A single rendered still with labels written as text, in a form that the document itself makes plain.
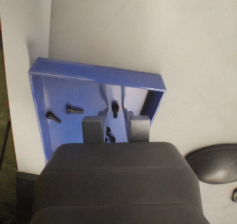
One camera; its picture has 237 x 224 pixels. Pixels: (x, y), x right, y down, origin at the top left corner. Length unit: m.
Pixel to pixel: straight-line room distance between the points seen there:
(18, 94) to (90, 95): 0.07
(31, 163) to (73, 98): 0.14
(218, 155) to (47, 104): 0.20
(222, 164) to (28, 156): 0.24
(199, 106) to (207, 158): 0.08
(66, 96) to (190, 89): 0.11
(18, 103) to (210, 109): 0.19
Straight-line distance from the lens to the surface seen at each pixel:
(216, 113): 0.20
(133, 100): 0.16
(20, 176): 0.30
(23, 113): 0.19
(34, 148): 0.24
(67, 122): 0.18
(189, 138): 0.22
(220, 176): 0.25
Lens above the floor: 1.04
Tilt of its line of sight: 48 degrees down
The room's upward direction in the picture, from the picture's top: 178 degrees clockwise
